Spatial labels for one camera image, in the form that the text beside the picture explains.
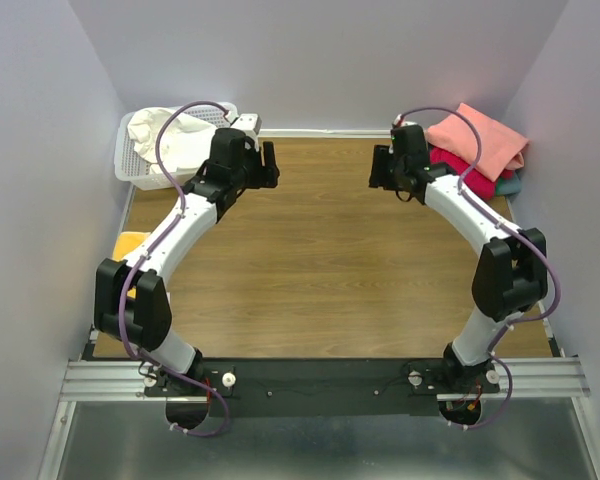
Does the white plastic basket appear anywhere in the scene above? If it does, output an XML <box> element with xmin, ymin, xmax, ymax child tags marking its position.
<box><xmin>114</xmin><ymin>102</ymin><xmax>239</xmax><ymax>191</ymax></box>

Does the white cloth in basket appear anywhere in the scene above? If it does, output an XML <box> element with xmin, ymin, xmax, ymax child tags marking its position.
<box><xmin>127</xmin><ymin>107</ymin><xmax>217</xmax><ymax>176</ymax></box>

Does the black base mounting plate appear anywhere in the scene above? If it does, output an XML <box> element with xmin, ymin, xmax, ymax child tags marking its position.
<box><xmin>144</xmin><ymin>358</ymin><xmax>499</xmax><ymax>419</ymax></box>

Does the pink t shirt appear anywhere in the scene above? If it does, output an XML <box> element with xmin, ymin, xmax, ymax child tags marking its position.
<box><xmin>426</xmin><ymin>103</ymin><xmax>529</xmax><ymax>181</ymax></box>

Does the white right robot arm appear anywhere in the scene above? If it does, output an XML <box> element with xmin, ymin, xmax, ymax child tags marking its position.
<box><xmin>369</xmin><ymin>123</ymin><xmax>548</xmax><ymax>392</ymax></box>

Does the folded blue t shirt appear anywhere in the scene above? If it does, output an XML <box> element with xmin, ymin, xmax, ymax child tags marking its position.
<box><xmin>495</xmin><ymin>170</ymin><xmax>522</xmax><ymax>196</ymax></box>

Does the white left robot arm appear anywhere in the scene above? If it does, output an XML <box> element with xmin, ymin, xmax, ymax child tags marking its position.
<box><xmin>94</xmin><ymin>128</ymin><xmax>280</xmax><ymax>395</ymax></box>

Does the aluminium frame rail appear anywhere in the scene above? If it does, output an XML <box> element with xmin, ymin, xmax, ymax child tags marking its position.
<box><xmin>60</xmin><ymin>357</ymin><xmax>590</xmax><ymax>403</ymax></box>

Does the folded yellow towel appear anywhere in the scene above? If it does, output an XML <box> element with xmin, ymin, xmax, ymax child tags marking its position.
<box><xmin>112</xmin><ymin>230</ymin><xmax>152</xmax><ymax>301</ymax></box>

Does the folded red t shirt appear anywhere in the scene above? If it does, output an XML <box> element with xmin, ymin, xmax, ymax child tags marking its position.
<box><xmin>430</xmin><ymin>147</ymin><xmax>496</xmax><ymax>200</ymax></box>

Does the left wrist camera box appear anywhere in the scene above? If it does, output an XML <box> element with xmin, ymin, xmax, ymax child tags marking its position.
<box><xmin>231</xmin><ymin>113</ymin><xmax>262</xmax><ymax>150</ymax></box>

